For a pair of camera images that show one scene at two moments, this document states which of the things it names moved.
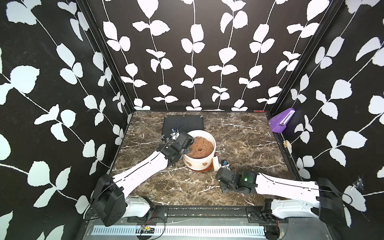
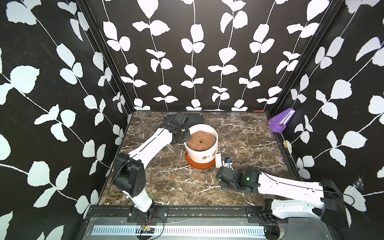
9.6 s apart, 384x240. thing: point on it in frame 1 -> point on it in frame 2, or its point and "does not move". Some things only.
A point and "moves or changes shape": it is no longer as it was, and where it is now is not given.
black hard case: x=183 y=123 does not move
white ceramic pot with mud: x=201 y=153 moves or changes shape
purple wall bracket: x=278 y=123 does not move
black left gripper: x=187 y=150 -> x=187 y=136
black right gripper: x=222 y=189 does not move
